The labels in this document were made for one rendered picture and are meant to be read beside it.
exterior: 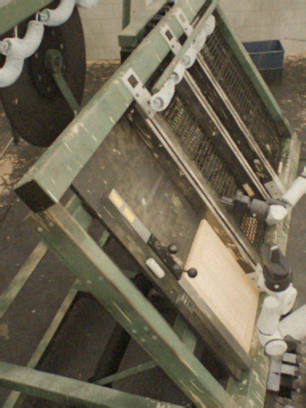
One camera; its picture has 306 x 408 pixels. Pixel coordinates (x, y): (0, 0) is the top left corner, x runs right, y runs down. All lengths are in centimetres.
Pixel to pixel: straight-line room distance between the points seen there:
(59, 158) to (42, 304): 235
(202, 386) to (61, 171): 90
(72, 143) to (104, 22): 586
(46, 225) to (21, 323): 221
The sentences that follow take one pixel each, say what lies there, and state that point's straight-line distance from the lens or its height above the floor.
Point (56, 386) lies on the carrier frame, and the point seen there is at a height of 79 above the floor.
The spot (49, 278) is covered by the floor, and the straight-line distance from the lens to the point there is 384.
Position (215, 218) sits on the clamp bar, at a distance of 210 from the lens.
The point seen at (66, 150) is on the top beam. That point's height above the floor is 193.
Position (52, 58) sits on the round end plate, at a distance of 233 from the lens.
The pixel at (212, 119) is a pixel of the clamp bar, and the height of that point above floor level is 152.
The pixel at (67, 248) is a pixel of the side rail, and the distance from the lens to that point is 148.
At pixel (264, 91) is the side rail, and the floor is 123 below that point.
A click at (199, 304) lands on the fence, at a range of 187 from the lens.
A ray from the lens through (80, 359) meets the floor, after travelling 331.
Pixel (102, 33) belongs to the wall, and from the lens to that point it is 736.
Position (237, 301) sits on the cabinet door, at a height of 101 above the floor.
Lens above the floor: 266
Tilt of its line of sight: 38 degrees down
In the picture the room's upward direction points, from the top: 6 degrees counter-clockwise
